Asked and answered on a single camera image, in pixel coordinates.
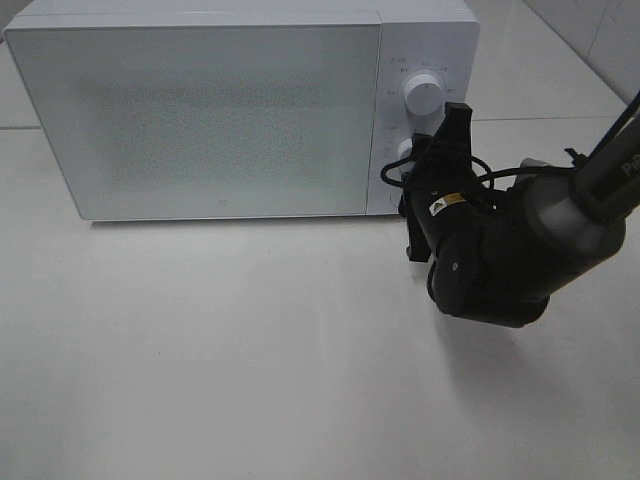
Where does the white microwave knob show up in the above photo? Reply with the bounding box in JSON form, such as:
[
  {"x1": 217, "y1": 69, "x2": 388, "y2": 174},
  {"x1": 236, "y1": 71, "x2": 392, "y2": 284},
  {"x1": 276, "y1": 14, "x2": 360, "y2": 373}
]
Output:
[
  {"x1": 396, "y1": 138, "x2": 413, "y2": 160},
  {"x1": 403, "y1": 72, "x2": 444, "y2": 116}
]

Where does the white microwave door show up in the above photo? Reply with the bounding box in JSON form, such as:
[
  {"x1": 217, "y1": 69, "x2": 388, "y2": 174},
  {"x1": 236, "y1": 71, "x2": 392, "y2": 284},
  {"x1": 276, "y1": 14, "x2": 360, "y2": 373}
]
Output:
[{"x1": 7, "y1": 25, "x2": 379, "y2": 221}]

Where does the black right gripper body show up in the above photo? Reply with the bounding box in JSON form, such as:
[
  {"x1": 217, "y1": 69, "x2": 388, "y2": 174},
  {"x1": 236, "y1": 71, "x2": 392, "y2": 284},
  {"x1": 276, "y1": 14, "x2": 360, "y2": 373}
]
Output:
[{"x1": 399, "y1": 130, "x2": 491, "y2": 260}]

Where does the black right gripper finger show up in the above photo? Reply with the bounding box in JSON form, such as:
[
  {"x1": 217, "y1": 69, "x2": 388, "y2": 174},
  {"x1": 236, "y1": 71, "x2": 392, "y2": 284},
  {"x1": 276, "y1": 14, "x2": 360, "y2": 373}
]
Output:
[
  {"x1": 410, "y1": 133, "x2": 433, "y2": 165},
  {"x1": 438, "y1": 102, "x2": 473, "y2": 150}
]

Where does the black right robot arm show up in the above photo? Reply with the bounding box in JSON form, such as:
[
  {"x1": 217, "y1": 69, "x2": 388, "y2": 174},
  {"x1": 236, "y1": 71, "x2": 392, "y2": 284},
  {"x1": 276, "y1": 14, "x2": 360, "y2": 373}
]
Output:
[{"x1": 396, "y1": 101, "x2": 639, "y2": 328}]

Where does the white microwave oven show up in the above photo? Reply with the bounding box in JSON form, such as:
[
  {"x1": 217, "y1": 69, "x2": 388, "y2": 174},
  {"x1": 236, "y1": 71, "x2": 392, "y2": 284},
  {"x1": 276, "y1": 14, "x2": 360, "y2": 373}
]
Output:
[{"x1": 2, "y1": 1, "x2": 480, "y2": 221}]

